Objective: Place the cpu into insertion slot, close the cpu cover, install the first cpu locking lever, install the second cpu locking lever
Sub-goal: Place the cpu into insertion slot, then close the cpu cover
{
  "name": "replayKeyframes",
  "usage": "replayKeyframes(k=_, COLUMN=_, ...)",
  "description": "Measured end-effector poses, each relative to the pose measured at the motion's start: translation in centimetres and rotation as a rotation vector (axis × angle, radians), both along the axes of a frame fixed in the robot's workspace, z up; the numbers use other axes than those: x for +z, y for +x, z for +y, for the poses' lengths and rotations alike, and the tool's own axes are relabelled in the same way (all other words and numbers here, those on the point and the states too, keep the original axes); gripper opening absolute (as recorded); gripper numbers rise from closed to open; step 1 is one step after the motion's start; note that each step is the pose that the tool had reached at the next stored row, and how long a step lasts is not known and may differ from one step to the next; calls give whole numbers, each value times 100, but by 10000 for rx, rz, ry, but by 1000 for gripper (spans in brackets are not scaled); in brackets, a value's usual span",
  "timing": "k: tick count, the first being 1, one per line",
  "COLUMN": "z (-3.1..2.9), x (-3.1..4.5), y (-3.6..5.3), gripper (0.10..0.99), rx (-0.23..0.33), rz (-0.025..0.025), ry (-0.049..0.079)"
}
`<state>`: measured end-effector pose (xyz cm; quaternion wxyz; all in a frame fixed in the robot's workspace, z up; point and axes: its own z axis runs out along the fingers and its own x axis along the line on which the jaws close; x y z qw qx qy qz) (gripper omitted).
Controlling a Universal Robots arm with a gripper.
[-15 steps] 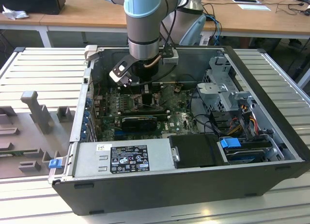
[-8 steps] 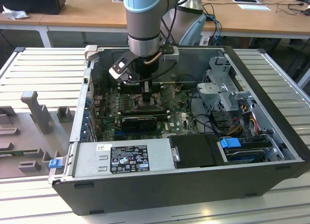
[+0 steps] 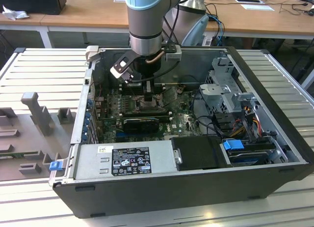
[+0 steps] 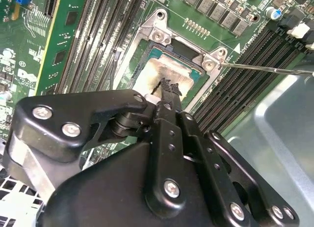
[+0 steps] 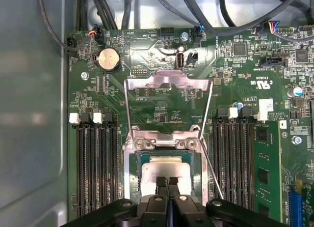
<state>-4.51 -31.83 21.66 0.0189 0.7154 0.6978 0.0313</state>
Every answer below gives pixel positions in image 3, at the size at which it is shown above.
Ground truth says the metal socket cover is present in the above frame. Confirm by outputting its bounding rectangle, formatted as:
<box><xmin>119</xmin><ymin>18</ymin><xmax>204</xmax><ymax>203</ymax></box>
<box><xmin>161</xmin><ymin>86</ymin><xmax>178</xmax><ymax>108</ymax></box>

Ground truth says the RAM slot bank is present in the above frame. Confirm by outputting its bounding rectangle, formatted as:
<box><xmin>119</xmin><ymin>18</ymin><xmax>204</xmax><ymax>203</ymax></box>
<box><xmin>121</xmin><ymin>82</ymin><xmax>165</xmax><ymax>95</ymax></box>
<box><xmin>121</xmin><ymin>109</ymin><xmax>173</xmax><ymax>122</ymax></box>

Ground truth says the CPU socket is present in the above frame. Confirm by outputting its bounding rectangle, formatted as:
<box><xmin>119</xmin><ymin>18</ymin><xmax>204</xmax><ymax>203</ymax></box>
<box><xmin>133</xmin><ymin>94</ymin><xmax>164</xmax><ymax>112</ymax></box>

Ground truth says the black graphics card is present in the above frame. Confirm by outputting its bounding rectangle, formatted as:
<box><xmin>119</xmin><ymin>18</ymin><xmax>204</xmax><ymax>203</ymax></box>
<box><xmin>122</xmin><ymin>117</ymin><xmax>159</xmax><ymax>134</ymax></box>

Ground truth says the pale blue teach pendant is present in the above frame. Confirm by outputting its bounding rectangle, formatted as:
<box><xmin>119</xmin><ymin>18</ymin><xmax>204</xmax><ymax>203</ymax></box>
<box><xmin>181</xmin><ymin>13</ymin><xmax>211</xmax><ymax>47</ymax></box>

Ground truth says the green motherboard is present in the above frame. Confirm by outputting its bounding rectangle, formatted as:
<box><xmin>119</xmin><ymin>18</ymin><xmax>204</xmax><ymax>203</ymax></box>
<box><xmin>94</xmin><ymin>85</ymin><xmax>204</xmax><ymax>144</ymax></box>

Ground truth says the metal drive cage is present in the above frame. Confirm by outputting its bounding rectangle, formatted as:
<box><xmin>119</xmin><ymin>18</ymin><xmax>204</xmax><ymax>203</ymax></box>
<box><xmin>198</xmin><ymin>56</ymin><xmax>261</xmax><ymax>114</ymax></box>

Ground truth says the black power supply label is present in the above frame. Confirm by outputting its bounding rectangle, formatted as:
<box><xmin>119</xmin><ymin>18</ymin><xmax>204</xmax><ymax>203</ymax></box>
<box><xmin>111</xmin><ymin>146</ymin><xmax>153</xmax><ymax>176</ymax></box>

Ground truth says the black plastic shroud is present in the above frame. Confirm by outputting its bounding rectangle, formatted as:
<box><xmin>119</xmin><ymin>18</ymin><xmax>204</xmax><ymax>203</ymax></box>
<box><xmin>170</xmin><ymin>136</ymin><xmax>233</xmax><ymax>171</ymax></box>

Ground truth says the grey power supply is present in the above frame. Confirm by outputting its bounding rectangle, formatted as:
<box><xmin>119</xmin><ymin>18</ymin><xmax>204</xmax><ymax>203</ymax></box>
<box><xmin>72</xmin><ymin>141</ymin><xmax>178</xmax><ymax>179</ymax></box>

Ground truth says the hard disk in blue carrier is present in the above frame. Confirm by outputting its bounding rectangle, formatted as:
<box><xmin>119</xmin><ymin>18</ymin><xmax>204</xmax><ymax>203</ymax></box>
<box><xmin>222</xmin><ymin>139</ymin><xmax>277</xmax><ymax>167</ymax></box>

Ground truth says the wooden desk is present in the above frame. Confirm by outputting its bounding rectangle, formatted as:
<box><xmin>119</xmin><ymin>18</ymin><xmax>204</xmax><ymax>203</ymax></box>
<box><xmin>39</xmin><ymin>0</ymin><xmax>314</xmax><ymax>41</ymax></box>
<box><xmin>0</xmin><ymin>0</ymin><xmax>68</xmax><ymax>49</ymax></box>

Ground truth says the pale blue paper sheet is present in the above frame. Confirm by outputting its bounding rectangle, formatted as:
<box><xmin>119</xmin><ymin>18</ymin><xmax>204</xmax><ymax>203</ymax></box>
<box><xmin>241</xmin><ymin>3</ymin><xmax>275</xmax><ymax>12</ymax></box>

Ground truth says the black PC case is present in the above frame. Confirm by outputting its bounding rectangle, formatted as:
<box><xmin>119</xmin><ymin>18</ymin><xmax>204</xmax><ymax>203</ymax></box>
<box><xmin>49</xmin><ymin>45</ymin><xmax>309</xmax><ymax>219</ymax></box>

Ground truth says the black computer box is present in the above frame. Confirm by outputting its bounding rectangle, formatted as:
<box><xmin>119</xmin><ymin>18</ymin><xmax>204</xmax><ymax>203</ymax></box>
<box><xmin>0</xmin><ymin>0</ymin><xmax>67</xmax><ymax>16</ymax></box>

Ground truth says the blue case latch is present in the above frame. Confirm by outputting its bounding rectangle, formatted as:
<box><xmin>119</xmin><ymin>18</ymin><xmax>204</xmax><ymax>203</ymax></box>
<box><xmin>49</xmin><ymin>161</ymin><xmax>62</xmax><ymax>172</ymax></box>

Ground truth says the grey parts rack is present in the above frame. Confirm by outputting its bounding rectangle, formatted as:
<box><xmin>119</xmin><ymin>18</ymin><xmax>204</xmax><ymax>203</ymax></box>
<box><xmin>0</xmin><ymin>91</ymin><xmax>77</xmax><ymax>182</ymax></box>

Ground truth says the crumpled white paper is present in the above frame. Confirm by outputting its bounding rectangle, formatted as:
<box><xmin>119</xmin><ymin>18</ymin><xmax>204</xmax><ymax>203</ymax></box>
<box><xmin>2</xmin><ymin>4</ymin><xmax>30</xmax><ymax>21</ymax></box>

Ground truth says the green RAM stick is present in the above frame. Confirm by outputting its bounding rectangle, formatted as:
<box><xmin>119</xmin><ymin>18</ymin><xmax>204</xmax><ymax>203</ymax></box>
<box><xmin>0</xmin><ymin>152</ymin><xmax>39</xmax><ymax>161</ymax></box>

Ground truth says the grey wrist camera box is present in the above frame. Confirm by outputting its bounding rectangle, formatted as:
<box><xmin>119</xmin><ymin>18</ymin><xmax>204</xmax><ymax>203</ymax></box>
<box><xmin>163</xmin><ymin>44</ymin><xmax>183</xmax><ymax>62</ymax></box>

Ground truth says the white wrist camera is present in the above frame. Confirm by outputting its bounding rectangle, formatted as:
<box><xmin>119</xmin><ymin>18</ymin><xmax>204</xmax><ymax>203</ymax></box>
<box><xmin>109</xmin><ymin>50</ymin><xmax>138</xmax><ymax>85</ymax></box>

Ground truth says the blue cable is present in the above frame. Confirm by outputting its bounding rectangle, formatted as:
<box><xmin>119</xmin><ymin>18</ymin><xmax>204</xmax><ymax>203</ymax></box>
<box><xmin>208</xmin><ymin>13</ymin><xmax>225</xmax><ymax>46</ymax></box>

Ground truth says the coloured wire bundle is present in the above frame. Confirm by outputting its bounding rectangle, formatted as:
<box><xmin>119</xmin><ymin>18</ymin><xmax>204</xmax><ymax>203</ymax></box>
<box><xmin>230</xmin><ymin>108</ymin><xmax>261</xmax><ymax>139</ymax></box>

